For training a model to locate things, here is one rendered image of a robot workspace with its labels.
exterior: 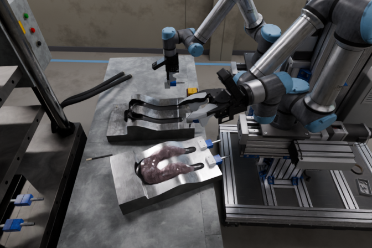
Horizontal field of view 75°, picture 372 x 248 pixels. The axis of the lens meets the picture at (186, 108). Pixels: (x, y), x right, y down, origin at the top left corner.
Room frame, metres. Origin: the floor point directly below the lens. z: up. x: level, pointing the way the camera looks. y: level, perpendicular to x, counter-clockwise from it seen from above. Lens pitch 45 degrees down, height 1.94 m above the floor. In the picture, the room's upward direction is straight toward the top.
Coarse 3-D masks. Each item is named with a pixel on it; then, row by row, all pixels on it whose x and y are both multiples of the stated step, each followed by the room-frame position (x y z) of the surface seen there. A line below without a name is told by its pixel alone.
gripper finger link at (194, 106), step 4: (204, 92) 0.56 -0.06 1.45; (188, 96) 0.54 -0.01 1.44; (192, 96) 0.54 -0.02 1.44; (196, 96) 0.54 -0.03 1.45; (200, 96) 0.54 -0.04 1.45; (204, 96) 0.54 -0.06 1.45; (184, 100) 0.53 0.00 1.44; (188, 100) 0.53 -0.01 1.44; (192, 100) 0.53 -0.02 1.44; (196, 100) 0.53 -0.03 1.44; (200, 100) 0.53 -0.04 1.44; (204, 100) 0.53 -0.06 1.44; (180, 104) 0.52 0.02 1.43; (184, 104) 0.52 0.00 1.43; (188, 104) 0.54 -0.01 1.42; (192, 104) 0.54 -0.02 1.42; (196, 104) 0.54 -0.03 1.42; (200, 104) 0.54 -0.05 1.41; (204, 104) 0.54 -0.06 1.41; (192, 108) 0.54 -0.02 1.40; (196, 108) 0.54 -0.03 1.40
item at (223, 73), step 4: (220, 72) 0.55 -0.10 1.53; (224, 72) 0.54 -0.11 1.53; (228, 72) 0.55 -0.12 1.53; (220, 76) 0.54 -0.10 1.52; (224, 76) 0.53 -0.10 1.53; (228, 76) 0.53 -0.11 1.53; (220, 80) 0.54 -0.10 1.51; (224, 80) 0.52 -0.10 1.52; (228, 80) 0.53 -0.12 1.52; (232, 80) 0.53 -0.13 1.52; (224, 84) 0.55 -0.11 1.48; (228, 84) 0.53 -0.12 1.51; (232, 84) 0.53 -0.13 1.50; (228, 88) 0.53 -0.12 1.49; (232, 88) 0.53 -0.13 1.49; (236, 88) 0.53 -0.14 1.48; (232, 92) 0.53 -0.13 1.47; (236, 92) 0.53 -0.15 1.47; (240, 92) 0.54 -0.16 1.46; (236, 96) 0.53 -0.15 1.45; (240, 96) 0.54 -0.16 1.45; (236, 100) 0.54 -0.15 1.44
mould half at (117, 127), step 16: (144, 96) 1.12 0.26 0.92; (112, 112) 1.04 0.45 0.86; (144, 112) 0.99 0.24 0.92; (160, 112) 1.02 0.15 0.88; (176, 112) 1.02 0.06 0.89; (112, 128) 0.91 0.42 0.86; (128, 128) 0.87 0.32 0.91; (144, 128) 0.88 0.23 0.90; (160, 128) 0.90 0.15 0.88; (176, 128) 0.89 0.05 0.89; (192, 128) 0.89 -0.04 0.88
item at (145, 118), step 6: (132, 102) 1.06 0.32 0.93; (138, 102) 1.07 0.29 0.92; (144, 102) 1.07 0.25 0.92; (156, 108) 1.05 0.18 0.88; (162, 108) 1.06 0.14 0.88; (168, 108) 1.06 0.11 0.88; (174, 108) 1.06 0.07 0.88; (126, 114) 1.00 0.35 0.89; (132, 114) 0.96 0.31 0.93; (138, 114) 0.96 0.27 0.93; (126, 120) 0.96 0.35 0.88; (144, 120) 0.93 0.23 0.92; (150, 120) 0.95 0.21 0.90; (156, 120) 0.96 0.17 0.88; (162, 120) 0.96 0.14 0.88; (168, 120) 0.96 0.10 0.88; (174, 120) 0.96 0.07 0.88; (180, 120) 0.96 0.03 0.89
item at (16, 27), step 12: (0, 0) 0.94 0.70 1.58; (0, 12) 0.93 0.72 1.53; (12, 12) 0.96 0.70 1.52; (12, 24) 0.94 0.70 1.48; (12, 36) 0.93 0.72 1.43; (24, 36) 0.97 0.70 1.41; (24, 48) 0.94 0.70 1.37; (24, 60) 0.93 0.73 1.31; (36, 60) 0.96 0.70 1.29; (36, 72) 0.94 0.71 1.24; (36, 84) 0.93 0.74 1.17; (48, 84) 0.96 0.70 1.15; (48, 96) 0.94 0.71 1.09; (60, 108) 0.96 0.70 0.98; (60, 120) 0.93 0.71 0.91; (60, 132) 0.92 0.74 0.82; (72, 132) 0.94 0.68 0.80
